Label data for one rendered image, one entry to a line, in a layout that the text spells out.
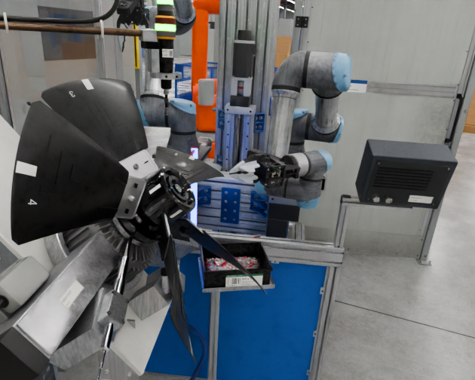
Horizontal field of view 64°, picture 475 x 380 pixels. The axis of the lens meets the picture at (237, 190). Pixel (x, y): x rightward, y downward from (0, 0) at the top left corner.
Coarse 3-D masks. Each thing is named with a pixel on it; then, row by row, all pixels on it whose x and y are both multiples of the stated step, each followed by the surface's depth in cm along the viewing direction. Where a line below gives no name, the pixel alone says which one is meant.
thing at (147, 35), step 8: (144, 32) 79; (152, 32) 80; (144, 40) 80; (152, 40) 81; (152, 48) 81; (152, 56) 82; (152, 64) 82; (152, 72) 83; (160, 72) 84; (176, 72) 86
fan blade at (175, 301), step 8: (168, 248) 79; (168, 256) 80; (168, 264) 80; (176, 264) 73; (168, 272) 81; (176, 272) 68; (176, 280) 66; (176, 288) 65; (176, 296) 63; (176, 304) 62; (184, 304) 72; (176, 312) 61; (184, 312) 67; (176, 320) 60; (184, 320) 65; (176, 328) 59; (184, 328) 63; (184, 336) 62; (192, 352) 67
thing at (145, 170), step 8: (144, 152) 89; (128, 160) 88; (136, 160) 88; (144, 160) 89; (152, 160) 89; (128, 168) 87; (144, 168) 88; (152, 168) 89; (136, 176) 87; (144, 176) 87
